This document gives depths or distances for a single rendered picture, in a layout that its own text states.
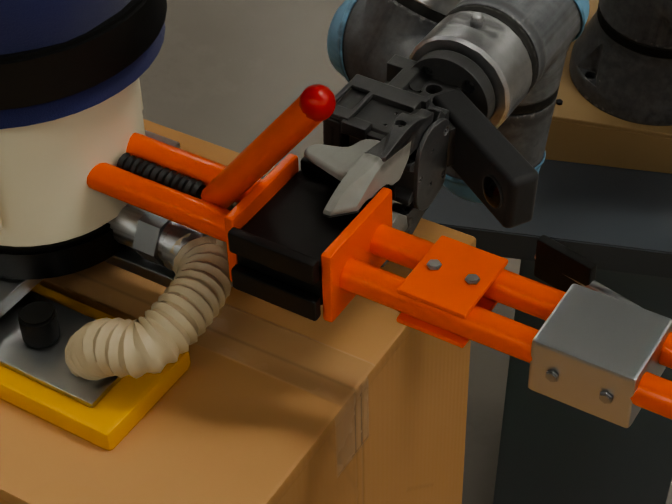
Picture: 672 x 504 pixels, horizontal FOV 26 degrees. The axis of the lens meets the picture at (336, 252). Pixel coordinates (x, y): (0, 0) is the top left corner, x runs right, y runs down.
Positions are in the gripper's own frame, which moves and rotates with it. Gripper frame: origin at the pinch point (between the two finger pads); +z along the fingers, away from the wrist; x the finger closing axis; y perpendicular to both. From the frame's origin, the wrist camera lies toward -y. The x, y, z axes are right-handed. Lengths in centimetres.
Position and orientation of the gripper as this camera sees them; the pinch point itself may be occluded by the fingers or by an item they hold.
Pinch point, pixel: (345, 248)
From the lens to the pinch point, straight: 98.8
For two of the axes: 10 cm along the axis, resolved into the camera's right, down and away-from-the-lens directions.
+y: -8.6, -3.4, 3.8
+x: 0.0, -7.4, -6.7
